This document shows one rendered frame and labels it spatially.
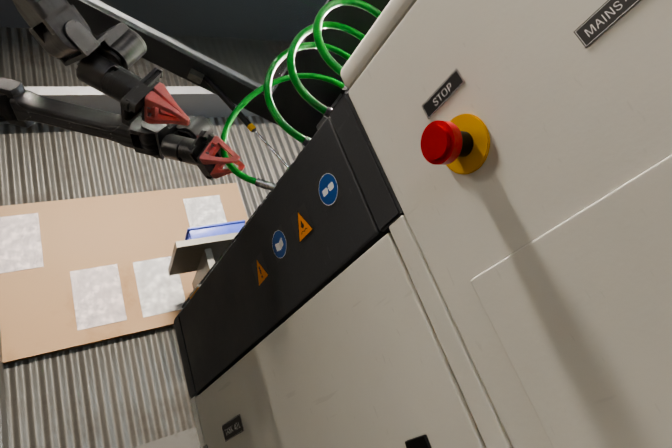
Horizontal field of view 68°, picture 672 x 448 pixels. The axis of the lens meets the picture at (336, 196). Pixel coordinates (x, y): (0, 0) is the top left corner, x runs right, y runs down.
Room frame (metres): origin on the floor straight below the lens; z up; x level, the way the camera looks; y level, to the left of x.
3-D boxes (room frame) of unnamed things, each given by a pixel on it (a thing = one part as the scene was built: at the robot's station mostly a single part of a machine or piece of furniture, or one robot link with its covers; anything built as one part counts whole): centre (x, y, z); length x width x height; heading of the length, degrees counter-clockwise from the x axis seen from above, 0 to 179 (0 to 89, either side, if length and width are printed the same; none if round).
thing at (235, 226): (2.19, 0.62, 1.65); 0.28 x 0.19 x 0.09; 123
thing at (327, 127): (0.74, 0.16, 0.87); 0.62 x 0.04 x 0.16; 42
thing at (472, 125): (0.38, -0.10, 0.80); 0.05 x 0.04 x 0.05; 42
